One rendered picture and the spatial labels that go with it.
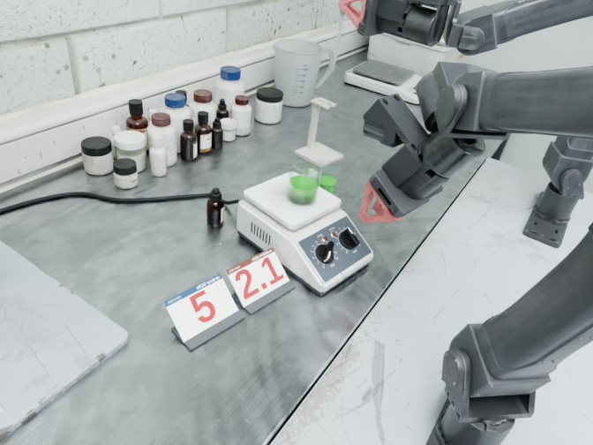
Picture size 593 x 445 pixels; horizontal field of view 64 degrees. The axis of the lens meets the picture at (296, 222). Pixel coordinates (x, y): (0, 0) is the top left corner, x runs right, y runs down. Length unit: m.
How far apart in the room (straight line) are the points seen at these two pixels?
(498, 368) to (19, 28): 0.86
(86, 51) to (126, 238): 0.39
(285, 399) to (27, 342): 0.32
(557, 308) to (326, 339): 0.33
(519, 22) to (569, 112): 0.48
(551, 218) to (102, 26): 0.95
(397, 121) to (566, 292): 0.31
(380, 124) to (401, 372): 0.32
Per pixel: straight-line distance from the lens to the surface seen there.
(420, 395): 0.65
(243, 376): 0.62
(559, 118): 0.44
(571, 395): 0.75
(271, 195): 0.76
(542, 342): 0.45
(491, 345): 0.50
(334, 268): 0.72
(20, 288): 0.75
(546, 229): 1.05
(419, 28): 0.87
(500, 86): 0.50
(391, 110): 0.63
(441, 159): 0.59
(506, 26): 0.89
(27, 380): 0.64
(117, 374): 0.63
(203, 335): 0.65
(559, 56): 2.03
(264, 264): 0.72
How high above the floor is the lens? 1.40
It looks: 36 degrees down
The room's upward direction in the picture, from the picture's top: 9 degrees clockwise
